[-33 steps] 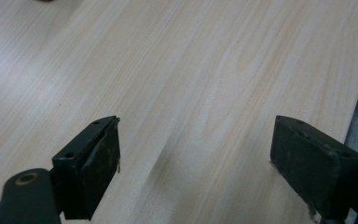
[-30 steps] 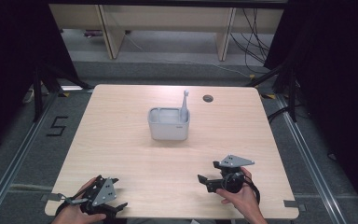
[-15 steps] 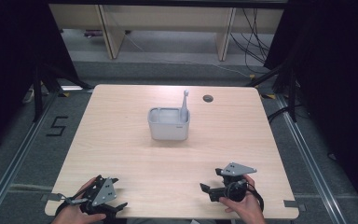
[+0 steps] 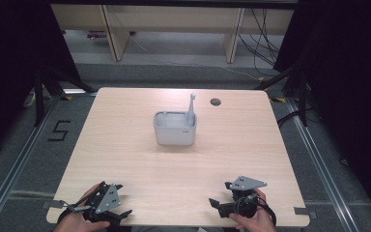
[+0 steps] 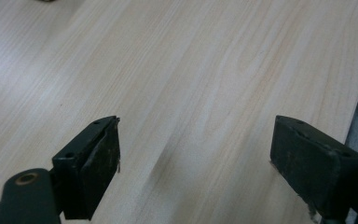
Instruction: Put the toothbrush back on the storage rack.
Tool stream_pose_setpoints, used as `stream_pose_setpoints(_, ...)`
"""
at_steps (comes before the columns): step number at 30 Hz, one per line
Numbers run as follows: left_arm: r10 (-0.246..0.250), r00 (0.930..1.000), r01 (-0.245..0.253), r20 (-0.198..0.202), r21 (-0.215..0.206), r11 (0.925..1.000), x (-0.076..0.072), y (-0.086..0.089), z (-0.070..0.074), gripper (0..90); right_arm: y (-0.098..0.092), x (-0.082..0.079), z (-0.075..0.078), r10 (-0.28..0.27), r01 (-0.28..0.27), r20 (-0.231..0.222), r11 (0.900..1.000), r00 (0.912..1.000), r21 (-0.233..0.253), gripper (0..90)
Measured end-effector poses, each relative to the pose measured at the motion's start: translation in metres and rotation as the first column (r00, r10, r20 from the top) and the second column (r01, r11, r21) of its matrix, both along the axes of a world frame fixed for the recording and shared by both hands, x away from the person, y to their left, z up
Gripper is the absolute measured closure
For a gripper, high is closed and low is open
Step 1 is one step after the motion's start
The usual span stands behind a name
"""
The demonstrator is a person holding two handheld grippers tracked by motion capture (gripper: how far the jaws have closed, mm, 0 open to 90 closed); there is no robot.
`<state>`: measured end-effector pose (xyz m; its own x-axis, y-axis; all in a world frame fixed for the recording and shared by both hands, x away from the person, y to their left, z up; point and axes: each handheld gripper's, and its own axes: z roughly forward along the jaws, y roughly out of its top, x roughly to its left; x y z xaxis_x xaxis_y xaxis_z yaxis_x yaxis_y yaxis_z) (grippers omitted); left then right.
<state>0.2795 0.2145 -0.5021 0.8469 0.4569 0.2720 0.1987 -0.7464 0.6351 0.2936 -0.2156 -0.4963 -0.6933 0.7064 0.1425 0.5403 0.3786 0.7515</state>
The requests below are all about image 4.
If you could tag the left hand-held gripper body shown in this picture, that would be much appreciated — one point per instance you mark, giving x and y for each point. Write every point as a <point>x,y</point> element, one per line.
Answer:
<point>107,199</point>

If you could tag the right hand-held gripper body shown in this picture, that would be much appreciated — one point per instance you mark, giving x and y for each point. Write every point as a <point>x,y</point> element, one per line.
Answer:
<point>245,198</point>

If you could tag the white plastic holder box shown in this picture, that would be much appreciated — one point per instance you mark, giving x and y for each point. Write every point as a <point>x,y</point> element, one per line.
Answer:
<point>175,130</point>

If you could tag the white electric toothbrush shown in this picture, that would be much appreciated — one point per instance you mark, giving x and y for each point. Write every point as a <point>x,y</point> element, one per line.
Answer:
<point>191,111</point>

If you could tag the person's right hand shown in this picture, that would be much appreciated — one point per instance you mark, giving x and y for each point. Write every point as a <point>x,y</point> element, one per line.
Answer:
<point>254,220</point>

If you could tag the person's left hand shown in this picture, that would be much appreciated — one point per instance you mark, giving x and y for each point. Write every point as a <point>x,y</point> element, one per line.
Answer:
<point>77,222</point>

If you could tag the yellow black floor tape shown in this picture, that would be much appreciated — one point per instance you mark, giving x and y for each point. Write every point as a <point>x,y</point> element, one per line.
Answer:
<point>66,98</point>

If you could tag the black metal stand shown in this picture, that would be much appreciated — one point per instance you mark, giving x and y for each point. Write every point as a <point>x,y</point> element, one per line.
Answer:
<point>40,96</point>
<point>302,96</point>

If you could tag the black curtain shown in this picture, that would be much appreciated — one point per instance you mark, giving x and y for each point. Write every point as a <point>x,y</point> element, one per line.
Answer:
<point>351,80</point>
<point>9,64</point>

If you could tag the gray table edge bracket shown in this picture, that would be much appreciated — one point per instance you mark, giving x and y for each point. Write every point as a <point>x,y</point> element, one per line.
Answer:
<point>304,212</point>
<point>54,204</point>

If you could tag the metal floor rail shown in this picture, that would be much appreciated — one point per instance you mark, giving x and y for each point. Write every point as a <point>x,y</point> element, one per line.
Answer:
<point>322,167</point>
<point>16,167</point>

